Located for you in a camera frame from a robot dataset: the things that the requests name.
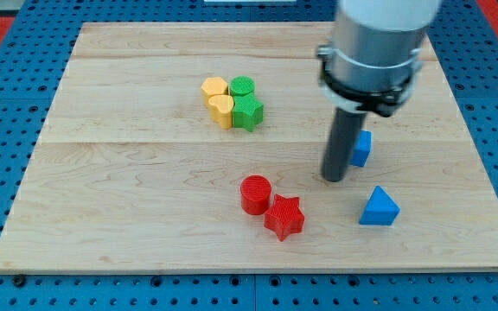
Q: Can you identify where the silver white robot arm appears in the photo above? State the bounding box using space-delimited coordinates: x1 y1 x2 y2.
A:
316 0 441 117

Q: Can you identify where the red cylinder block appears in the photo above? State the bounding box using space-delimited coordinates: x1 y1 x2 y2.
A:
240 175 271 215

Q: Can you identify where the green star block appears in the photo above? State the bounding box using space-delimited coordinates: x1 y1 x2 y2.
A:
232 93 264 132

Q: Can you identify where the yellow heart block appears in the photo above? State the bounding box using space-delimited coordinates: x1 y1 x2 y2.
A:
208 95 234 129

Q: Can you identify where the green cylinder block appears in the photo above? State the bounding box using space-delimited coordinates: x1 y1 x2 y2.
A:
229 76 255 96

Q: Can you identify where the red star block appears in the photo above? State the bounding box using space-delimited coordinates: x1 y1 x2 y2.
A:
264 194 305 242

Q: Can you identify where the yellow pentagon block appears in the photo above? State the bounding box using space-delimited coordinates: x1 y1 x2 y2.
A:
201 77 229 107

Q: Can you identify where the light wooden board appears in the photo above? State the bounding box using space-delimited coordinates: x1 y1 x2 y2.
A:
0 22 498 275

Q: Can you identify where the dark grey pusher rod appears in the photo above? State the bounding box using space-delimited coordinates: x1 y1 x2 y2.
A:
321 108 367 182

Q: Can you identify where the blue cube block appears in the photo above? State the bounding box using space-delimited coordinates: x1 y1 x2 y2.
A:
350 130 373 167

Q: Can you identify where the blue triangle block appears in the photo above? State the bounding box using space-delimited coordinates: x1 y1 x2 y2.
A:
359 186 400 225

